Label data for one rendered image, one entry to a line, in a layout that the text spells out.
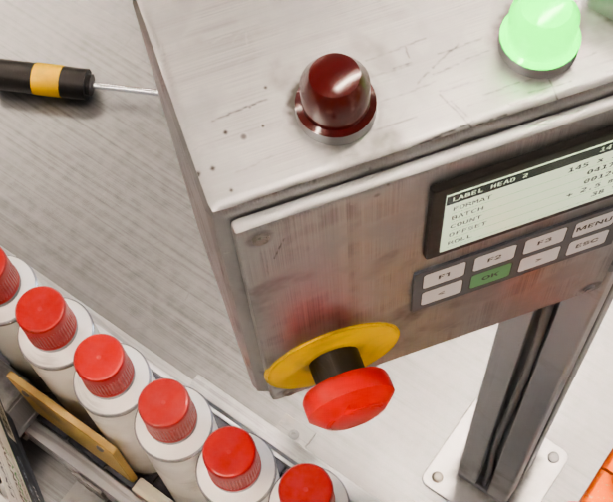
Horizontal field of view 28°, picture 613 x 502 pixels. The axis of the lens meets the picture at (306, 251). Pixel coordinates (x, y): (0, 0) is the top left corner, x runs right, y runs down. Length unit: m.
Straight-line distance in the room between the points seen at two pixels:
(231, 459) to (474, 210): 0.37
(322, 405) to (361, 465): 0.52
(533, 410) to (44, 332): 0.31
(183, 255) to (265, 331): 0.62
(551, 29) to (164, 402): 0.45
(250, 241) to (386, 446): 0.64
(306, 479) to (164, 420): 0.09
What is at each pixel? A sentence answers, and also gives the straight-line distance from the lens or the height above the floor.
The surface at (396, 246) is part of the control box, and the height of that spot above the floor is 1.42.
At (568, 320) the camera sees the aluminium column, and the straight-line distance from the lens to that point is 0.64.
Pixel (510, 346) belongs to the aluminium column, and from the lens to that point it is 0.71.
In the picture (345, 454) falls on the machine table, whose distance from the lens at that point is 1.03.
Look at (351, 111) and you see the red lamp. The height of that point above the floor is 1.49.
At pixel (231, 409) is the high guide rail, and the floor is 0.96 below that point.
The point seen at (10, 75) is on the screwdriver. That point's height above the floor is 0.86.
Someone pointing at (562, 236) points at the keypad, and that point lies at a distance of 0.50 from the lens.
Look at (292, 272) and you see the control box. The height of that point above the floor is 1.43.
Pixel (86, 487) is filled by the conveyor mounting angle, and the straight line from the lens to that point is 1.02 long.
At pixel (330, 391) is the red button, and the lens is 0.50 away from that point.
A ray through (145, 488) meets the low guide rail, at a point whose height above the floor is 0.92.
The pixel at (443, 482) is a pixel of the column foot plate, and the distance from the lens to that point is 1.02.
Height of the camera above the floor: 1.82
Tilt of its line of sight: 66 degrees down
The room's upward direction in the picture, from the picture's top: 6 degrees counter-clockwise
